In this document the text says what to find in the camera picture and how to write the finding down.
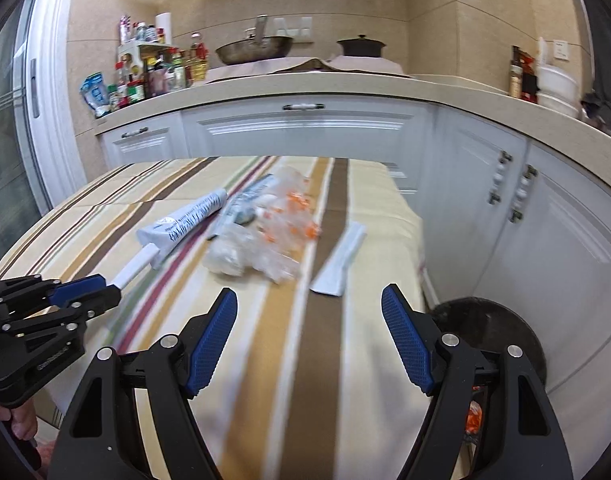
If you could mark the cabinet door handle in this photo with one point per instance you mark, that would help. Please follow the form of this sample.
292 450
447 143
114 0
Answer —
522 193
498 177

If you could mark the steel wok pan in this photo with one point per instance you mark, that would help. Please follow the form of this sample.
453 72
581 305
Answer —
256 47

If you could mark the white paper wrapper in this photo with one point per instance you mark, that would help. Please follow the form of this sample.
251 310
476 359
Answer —
332 278

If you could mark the dark sauce bottle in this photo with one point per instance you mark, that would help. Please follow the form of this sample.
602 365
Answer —
515 75

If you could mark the drawer handle centre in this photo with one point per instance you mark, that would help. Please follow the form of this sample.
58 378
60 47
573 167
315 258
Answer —
303 107

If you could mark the wall double socket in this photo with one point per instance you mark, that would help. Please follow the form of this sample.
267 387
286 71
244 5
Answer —
299 28

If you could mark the black cooking pot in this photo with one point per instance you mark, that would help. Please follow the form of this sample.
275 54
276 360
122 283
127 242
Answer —
362 47

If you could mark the white spice rack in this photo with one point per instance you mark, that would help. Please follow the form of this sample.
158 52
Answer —
151 64

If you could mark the white toothpaste tube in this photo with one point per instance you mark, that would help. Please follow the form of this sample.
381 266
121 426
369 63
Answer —
160 238

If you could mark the wall power socket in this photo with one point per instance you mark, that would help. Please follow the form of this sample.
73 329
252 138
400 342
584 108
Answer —
561 50

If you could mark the cabinet door handle right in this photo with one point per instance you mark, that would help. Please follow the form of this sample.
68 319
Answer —
522 193

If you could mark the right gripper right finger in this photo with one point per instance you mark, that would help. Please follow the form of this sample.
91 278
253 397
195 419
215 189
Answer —
519 437

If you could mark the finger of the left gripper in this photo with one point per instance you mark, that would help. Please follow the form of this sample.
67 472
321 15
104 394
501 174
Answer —
66 293
83 305

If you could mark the person's left hand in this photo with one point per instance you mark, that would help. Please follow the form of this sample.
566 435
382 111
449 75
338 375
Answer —
23 420

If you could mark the striped tablecloth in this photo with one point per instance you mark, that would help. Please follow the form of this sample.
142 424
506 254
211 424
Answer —
308 386

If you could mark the orange clear plastic bag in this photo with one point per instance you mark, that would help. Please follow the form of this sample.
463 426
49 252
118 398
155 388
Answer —
276 206

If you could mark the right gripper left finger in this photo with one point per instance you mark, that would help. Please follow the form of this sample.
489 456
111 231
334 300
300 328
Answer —
100 436

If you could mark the white kitchen cabinets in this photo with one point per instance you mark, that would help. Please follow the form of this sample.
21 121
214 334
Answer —
553 268

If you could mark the drawer handle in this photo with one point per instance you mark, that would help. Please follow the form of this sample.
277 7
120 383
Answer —
131 134
303 107

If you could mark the white door frame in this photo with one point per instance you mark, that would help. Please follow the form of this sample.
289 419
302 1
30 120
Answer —
42 112

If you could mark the cabinet door handle left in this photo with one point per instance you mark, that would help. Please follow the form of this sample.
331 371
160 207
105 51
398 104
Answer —
498 177

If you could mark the red packaged sauce bag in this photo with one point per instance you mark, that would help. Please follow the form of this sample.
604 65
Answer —
529 87

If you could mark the beige stove cover cloth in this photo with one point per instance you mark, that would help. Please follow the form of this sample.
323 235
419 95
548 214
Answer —
303 64

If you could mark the dark cloth on counter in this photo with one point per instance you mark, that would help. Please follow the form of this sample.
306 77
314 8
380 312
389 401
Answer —
596 112

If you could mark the yellow oil bottle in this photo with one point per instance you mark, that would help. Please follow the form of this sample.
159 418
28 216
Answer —
198 58

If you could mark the blue snack bag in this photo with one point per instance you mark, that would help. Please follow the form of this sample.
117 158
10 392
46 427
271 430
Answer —
95 94

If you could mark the drawer handle left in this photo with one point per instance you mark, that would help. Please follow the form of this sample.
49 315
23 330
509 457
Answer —
131 134

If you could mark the white stacked bowls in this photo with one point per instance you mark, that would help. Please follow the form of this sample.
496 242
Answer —
557 90

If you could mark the white paper towel roll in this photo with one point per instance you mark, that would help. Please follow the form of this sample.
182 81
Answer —
164 26

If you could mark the black trash bin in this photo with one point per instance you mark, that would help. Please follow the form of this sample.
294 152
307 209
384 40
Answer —
489 326

